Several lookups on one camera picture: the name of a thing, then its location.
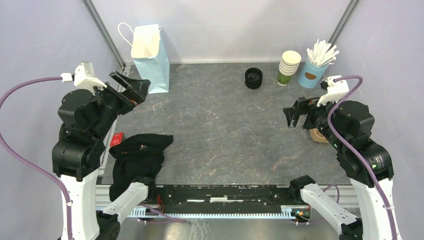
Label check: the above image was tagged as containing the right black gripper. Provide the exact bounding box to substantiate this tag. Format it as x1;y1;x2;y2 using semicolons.
283;90;348;149

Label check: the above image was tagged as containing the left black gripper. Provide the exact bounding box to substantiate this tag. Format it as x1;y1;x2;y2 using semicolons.
93;68;152;137

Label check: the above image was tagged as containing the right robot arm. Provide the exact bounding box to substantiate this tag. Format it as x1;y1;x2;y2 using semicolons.
283;97;401;240

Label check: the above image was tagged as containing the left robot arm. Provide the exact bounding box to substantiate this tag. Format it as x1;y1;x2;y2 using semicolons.
52;71;157;240

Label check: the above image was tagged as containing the brown pulp cup carrier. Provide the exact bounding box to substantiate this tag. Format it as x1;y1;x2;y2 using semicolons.
309;128;329;144

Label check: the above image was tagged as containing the blue straw holder can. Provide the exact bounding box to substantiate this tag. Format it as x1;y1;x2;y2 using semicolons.
298;60;329;89

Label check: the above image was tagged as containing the light blue paper bag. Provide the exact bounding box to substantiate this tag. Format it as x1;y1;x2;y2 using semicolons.
117;22;170;94

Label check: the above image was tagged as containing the stack of paper cups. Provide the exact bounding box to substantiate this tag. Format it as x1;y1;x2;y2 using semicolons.
276;50;302;86

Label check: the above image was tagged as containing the red card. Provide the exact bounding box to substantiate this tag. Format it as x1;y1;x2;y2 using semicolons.
109;132;125;147

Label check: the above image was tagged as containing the stack of black lids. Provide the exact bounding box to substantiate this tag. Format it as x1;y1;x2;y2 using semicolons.
244;67;263;90

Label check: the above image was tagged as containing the black cloth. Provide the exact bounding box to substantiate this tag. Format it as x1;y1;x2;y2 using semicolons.
109;133;174;202

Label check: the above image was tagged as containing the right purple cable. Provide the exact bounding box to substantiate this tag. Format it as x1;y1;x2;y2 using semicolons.
327;75;398;240

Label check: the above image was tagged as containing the purple cable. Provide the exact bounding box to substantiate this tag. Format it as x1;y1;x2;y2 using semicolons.
0;76;74;240
327;75;398;240

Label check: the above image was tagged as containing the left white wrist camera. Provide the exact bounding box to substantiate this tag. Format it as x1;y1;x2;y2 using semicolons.
60;61;107;95

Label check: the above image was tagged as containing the white cable tray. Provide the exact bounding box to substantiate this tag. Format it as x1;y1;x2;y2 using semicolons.
127;206;311;220

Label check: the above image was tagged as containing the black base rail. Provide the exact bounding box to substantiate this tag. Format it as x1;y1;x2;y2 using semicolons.
143;184;306;215

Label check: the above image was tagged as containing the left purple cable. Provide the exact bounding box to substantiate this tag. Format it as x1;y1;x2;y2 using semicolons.
0;76;74;240

